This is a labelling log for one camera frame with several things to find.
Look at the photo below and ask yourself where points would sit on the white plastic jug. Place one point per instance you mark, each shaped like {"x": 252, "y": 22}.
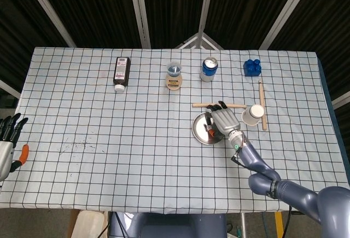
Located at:
{"x": 88, "y": 225}

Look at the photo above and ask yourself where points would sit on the metal table leg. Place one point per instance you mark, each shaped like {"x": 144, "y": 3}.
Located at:
{"x": 243, "y": 224}

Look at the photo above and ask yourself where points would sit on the dark brown bottle white cap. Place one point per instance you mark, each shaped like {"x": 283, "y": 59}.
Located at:
{"x": 121, "y": 74}

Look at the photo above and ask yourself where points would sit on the checkered light blue tablecloth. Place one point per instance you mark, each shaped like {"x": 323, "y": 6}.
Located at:
{"x": 136, "y": 139}

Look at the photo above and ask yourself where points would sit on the grey-blue robot torso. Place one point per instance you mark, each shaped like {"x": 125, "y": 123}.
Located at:
{"x": 169, "y": 227}

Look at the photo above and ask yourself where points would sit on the wooden drumstick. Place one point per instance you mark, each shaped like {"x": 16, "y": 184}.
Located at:
{"x": 201, "y": 105}
{"x": 261, "y": 93}

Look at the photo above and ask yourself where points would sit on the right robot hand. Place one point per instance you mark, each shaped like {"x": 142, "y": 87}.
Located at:
{"x": 225, "y": 121}

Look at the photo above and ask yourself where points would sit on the white triangular metal frame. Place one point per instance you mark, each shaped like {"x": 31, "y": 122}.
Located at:
{"x": 199, "y": 35}

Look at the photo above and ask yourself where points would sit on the small jar with clear lid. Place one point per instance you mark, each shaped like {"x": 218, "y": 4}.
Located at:
{"x": 174, "y": 82}

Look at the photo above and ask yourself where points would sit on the round metal plate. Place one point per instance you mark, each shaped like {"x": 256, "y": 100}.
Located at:
{"x": 201, "y": 130}

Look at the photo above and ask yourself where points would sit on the blue toy building brick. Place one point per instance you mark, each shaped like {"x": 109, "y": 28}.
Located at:
{"x": 252, "y": 69}

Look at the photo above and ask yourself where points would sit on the white metal frame beam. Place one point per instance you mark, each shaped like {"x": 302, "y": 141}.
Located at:
{"x": 286, "y": 11}
{"x": 47, "y": 8}
{"x": 341, "y": 99}
{"x": 206, "y": 2}
{"x": 8, "y": 87}
{"x": 139, "y": 11}

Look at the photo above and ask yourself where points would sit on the white paper cup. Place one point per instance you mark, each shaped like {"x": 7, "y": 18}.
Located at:
{"x": 253, "y": 115}

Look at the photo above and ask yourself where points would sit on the blue and silver soda can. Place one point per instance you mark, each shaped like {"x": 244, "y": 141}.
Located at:
{"x": 208, "y": 71}

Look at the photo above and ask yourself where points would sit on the dark blue table undercloth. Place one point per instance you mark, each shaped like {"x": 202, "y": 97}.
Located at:
{"x": 328, "y": 90}

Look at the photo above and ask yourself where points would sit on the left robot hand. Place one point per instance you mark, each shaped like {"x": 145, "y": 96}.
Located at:
{"x": 5, "y": 158}

